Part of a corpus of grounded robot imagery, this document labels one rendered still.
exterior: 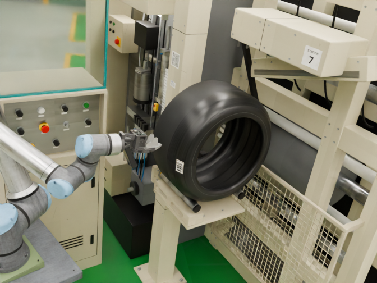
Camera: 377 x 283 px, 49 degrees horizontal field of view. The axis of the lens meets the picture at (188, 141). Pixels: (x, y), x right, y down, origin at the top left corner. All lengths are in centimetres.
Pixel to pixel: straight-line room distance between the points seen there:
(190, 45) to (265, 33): 36
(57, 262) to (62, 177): 64
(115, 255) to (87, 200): 61
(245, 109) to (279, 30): 38
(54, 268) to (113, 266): 90
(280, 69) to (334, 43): 43
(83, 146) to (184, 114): 47
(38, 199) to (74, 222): 61
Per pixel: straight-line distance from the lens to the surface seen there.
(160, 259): 275
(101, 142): 168
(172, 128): 187
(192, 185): 193
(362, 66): 182
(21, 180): 207
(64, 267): 216
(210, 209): 223
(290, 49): 188
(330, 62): 178
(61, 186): 164
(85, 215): 269
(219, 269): 308
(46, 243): 229
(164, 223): 255
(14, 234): 205
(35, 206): 211
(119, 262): 304
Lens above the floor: 212
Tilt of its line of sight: 27 degrees down
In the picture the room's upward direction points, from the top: 8 degrees clockwise
